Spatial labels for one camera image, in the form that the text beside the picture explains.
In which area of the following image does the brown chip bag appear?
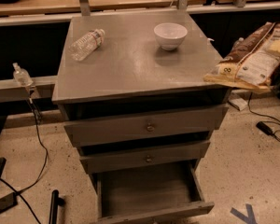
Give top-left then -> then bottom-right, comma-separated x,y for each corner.
203,22 -> 280,92

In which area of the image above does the grey top drawer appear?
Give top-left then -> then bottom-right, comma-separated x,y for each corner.
64,105 -> 228,147

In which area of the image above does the grey wooden drawer cabinet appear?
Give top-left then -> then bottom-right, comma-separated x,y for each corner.
51,8 -> 234,224

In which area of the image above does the grey open bottom drawer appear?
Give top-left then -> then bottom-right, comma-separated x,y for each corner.
95,161 -> 214,224

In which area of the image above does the grey middle drawer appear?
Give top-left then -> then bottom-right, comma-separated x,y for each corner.
80,140 -> 210,174

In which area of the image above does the small grey block on floor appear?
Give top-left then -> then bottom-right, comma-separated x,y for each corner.
228,93 -> 247,111

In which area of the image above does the black power adapter right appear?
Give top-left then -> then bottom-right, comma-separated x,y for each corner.
256,121 -> 273,136

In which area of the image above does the black power adapter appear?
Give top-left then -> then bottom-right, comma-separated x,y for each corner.
256,121 -> 273,136
0,192 -> 17,214

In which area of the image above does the white ceramic bowl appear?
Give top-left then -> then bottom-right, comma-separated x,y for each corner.
154,22 -> 188,50

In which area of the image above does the clear plastic bottle lying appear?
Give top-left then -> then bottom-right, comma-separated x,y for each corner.
69,29 -> 105,62

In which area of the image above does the black power adapter left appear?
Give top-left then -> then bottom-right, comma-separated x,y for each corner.
0,192 -> 17,214

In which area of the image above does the clear bottle on right rail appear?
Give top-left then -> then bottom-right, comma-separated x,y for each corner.
232,37 -> 244,49

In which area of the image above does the clear bottle on rail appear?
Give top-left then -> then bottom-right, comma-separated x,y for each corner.
232,37 -> 244,49
13,63 -> 34,87

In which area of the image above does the black cable on right floor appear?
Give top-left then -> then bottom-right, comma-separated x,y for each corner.
247,91 -> 280,145

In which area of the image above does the black cable on floor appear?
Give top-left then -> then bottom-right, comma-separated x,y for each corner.
0,96 -> 49,224
247,91 -> 280,145

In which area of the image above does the black cable on left floor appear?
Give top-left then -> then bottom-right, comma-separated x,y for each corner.
0,96 -> 49,224

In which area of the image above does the clear bottle on left rail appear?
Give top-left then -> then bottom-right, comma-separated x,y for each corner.
13,63 -> 34,87

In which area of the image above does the black post on floor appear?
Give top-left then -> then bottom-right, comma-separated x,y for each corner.
49,189 -> 65,224

